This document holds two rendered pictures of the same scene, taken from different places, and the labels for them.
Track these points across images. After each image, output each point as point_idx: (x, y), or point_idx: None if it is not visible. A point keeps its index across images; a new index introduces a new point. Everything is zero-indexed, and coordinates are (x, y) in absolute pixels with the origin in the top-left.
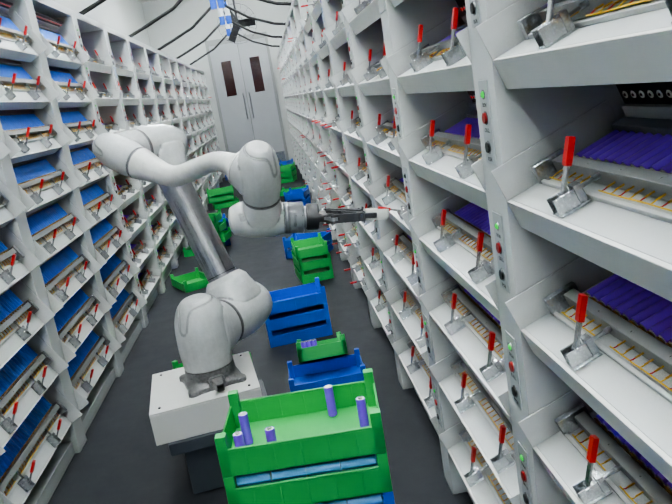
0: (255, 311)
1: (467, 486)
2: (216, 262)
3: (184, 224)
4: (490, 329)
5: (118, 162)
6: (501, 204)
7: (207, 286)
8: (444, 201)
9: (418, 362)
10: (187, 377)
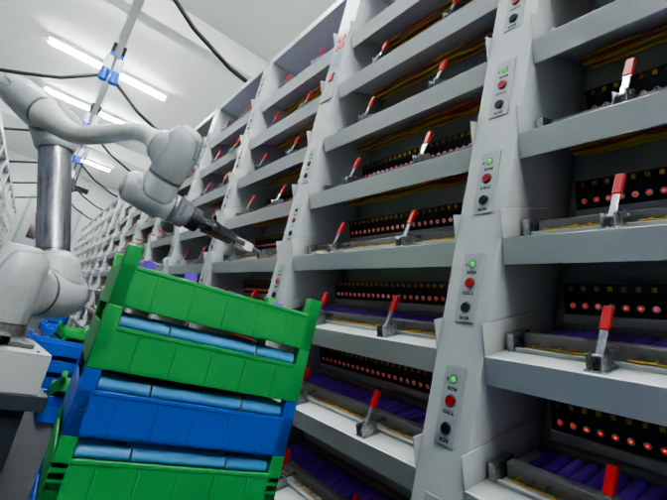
0: (72, 295)
1: None
2: (58, 236)
3: (45, 190)
4: (366, 315)
5: (24, 96)
6: (504, 141)
7: None
8: (320, 238)
9: None
10: None
